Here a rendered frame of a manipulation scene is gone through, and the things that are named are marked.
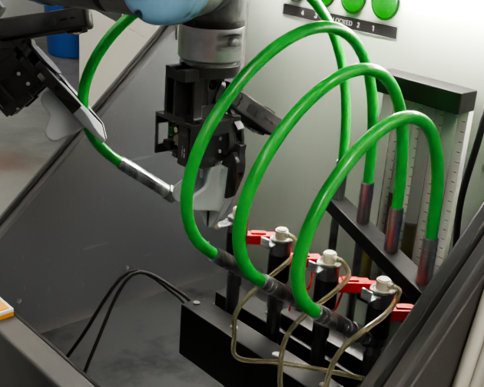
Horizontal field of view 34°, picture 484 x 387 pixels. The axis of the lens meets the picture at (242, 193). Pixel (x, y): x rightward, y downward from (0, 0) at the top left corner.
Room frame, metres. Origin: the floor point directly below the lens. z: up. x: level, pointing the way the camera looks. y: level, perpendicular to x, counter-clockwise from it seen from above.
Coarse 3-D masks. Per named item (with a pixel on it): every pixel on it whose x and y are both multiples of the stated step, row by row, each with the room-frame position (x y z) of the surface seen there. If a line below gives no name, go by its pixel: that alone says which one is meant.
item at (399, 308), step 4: (396, 304) 0.78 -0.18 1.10; (400, 304) 0.78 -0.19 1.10; (404, 304) 0.78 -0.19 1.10; (408, 304) 0.78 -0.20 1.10; (412, 304) 0.79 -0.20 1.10; (396, 308) 0.78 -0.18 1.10; (400, 308) 0.78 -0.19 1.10; (404, 308) 0.78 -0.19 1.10; (408, 308) 0.78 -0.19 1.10; (392, 312) 0.77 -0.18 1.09; (396, 312) 0.77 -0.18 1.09; (400, 312) 0.77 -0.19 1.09; (404, 312) 0.77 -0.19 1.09; (408, 312) 0.77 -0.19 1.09; (392, 316) 0.77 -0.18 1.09; (396, 316) 0.77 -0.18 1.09; (400, 316) 0.77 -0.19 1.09; (404, 316) 0.77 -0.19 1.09; (392, 320) 0.77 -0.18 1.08; (396, 320) 0.77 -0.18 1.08; (400, 320) 0.77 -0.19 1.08
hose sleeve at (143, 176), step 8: (128, 160) 0.97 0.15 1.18; (120, 168) 0.97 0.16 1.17; (128, 168) 0.97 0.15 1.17; (136, 168) 0.97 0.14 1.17; (136, 176) 0.97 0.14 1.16; (144, 176) 0.98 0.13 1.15; (152, 176) 0.99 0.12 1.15; (144, 184) 0.98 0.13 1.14; (152, 184) 0.98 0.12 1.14; (160, 184) 0.99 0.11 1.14; (160, 192) 0.99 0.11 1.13
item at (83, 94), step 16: (128, 16) 0.97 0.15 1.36; (320, 16) 1.06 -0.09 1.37; (112, 32) 0.96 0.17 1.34; (96, 48) 0.96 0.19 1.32; (336, 48) 1.07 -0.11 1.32; (96, 64) 0.96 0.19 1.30; (336, 64) 1.08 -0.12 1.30; (80, 80) 0.96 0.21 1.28; (80, 96) 0.95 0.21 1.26; (96, 144) 0.96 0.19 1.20; (112, 160) 0.96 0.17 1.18; (336, 160) 1.09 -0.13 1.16
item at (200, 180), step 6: (216, 162) 0.93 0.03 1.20; (198, 174) 0.92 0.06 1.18; (204, 174) 0.92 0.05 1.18; (198, 180) 0.92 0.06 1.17; (204, 180) 0.92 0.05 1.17; (174, 186) 0.90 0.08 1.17; (180, 186) 0.91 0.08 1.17; (198, 186) 0.92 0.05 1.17; (174, 192) 0.90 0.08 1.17; (180, 192) 0.90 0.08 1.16; (174, 198) 0.90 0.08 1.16; (180, 198) 0.90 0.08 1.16; (204, 210) 0.92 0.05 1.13; (204, 216) 0.92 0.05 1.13; (204, 222) 0.92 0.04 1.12
